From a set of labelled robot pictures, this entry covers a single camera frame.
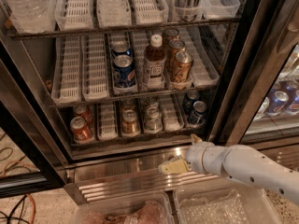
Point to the gold can front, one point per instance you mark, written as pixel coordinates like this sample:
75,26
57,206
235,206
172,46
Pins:
181,66

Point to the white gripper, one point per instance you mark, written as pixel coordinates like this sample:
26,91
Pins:
194,157

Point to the clear bin with pink items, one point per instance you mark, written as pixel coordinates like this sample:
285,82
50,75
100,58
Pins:
142,208

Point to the orange soda can front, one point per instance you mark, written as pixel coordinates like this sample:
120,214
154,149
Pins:
81,129

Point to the blue soda can front bottom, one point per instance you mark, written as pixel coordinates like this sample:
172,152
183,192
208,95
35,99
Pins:
197,113

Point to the clear water bottle left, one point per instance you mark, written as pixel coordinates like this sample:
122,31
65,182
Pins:
32,16

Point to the orange soda can rear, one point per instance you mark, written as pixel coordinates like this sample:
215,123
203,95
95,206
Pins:
83,111

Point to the brown soda can rear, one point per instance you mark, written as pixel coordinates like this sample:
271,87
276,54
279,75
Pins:
128,104

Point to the brown soda can front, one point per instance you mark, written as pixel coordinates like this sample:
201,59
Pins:
129,122

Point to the blue can behind glass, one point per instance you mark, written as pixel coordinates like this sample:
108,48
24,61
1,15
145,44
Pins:
277,100

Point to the blue pepsi can rear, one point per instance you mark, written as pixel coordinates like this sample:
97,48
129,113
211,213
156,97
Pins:
119,49

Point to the blue pepsi can front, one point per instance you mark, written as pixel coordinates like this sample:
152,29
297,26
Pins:
124,72

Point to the brown soda can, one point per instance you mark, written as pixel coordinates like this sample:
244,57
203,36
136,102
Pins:
128,104
129,122

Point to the orange soda can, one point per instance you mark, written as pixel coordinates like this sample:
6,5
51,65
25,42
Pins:
81,129
83,111

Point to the green 7up can rear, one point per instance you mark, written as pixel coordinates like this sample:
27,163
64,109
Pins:
151,102

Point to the gold can middle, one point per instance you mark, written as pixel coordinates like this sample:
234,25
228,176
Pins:
173,47

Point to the right fridge glass door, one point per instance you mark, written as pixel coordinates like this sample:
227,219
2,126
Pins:
272,39

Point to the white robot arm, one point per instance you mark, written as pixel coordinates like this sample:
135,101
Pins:
238,163

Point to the gold can rear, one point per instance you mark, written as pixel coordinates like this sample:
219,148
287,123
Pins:
169,34

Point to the gold can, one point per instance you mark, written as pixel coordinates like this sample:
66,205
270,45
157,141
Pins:
181,66
173,47
169,34

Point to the blue soda can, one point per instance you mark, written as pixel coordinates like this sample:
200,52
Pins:
197,113
190,98

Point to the stainless fridge bottom grille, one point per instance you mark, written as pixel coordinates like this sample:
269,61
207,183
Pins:
103,172

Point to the blue pepsi can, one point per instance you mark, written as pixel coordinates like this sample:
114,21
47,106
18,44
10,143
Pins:
119,49
124,72

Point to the blue soda can rear bottom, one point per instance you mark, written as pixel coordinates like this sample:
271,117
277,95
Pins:
190,98

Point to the clear bin with bubble wrap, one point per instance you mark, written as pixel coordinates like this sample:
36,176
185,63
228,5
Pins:
223,202

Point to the open fridge door left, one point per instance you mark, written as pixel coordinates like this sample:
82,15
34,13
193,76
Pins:
18,118

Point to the brown tea bottle white cap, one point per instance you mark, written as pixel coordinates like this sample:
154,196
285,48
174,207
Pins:
154,59

